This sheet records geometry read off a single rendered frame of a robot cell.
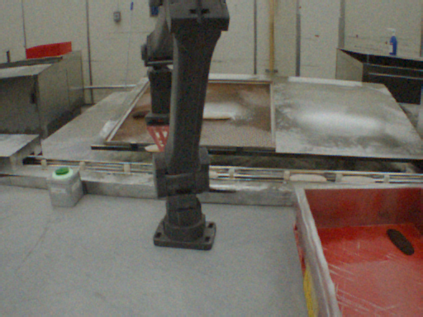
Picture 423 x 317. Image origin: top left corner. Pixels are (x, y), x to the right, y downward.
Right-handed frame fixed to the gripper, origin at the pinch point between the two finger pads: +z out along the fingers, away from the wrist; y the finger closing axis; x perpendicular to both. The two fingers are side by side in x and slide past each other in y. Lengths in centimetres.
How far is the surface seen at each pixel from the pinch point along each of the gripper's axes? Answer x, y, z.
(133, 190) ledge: 6.4, -8.7, 8.6
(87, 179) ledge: 19.5, -8.2, 6.8
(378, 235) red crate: -51, -21, 11
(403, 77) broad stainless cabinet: -129, 165, 3
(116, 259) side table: 2.7, -33.2, 11.3
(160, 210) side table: -1.5, -13.0, 11.0
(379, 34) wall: -175, 369, -20
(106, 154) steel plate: 25.2, 18.1, 10.7
